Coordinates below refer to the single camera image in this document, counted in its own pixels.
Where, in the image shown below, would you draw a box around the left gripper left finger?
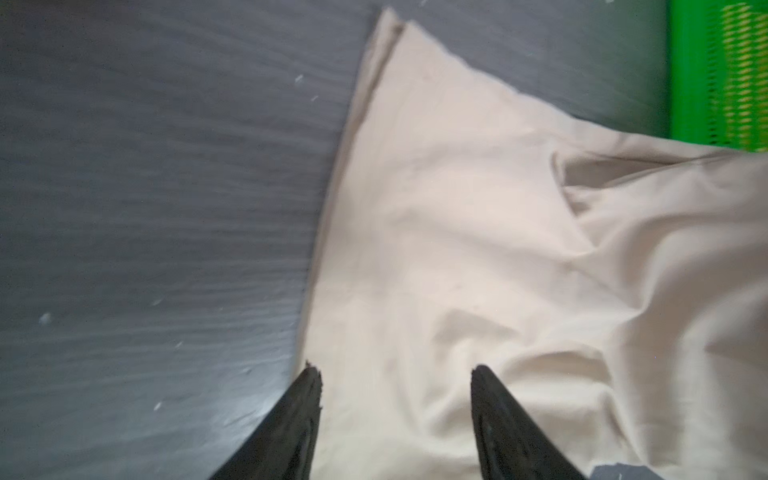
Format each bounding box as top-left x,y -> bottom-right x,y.
212,364 -> 323,480

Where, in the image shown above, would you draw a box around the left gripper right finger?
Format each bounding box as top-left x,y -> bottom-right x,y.
471,365 -> 585,480

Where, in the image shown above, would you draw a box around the beige shorts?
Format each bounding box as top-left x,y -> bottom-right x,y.
301,8 -> 767,479

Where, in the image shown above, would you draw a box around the green plastic basket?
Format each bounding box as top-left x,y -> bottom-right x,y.
669,0 -> 767,153

